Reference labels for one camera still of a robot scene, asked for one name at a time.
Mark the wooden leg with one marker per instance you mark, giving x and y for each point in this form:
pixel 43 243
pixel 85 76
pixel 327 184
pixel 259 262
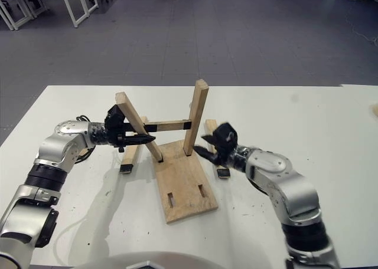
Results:
pixel 130 112
pixel 196 115

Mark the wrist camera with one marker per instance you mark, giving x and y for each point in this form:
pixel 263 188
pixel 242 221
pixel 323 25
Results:
pixel 226 134
pixel 113 115

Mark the white desk frame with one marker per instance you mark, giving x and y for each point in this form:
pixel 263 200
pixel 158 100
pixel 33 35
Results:
pixel 13 15
pixel 77 15

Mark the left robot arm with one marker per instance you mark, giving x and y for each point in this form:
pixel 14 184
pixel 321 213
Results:
pixel 50 151

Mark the wooden cross bar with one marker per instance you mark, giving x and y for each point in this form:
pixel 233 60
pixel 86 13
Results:
pixel 171 126

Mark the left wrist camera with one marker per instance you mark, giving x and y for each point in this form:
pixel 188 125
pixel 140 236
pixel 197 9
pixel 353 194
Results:
pixel 113 115

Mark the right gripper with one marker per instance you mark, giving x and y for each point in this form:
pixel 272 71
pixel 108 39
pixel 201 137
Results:
pixel 233 160

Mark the wooden seat board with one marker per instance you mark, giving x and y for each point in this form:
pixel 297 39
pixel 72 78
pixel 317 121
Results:
pixel 183 186

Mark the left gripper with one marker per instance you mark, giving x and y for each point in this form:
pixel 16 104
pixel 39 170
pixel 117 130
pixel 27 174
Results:
pixel 99 136

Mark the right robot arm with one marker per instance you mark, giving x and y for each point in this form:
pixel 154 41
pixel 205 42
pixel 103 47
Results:
pixel 292 189

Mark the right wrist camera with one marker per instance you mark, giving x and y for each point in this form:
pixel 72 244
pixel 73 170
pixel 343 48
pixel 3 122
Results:
pixel 226 134

